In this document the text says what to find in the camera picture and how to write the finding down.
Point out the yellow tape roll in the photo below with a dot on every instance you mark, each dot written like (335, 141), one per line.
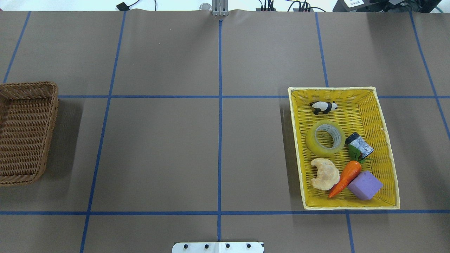
(333, 129)

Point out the orange toy carrot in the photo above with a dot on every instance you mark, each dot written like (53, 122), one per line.
(350, 172)

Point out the brown wicker basket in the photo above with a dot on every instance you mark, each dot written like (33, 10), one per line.
(27, 120)

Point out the black adapter with cable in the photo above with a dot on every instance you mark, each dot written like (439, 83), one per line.
(142, 4)

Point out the yellow woven basket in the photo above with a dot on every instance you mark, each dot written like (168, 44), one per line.
(358, 111)

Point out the black monitor stand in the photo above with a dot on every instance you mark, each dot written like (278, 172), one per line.
(387, 6)

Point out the metal camera post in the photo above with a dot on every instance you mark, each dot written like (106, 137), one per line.
(220, 8)

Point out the panda figurine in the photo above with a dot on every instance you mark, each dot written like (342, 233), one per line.
(323, 107)

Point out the purple foam block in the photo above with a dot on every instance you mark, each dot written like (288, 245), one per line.
(365, 186)

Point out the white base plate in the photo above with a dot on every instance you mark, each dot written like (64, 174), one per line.
(219, 247)

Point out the small black labelled jar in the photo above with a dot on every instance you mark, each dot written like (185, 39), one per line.
(355, 140)

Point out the toy bread piece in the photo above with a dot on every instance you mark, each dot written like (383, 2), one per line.
(327, 174)

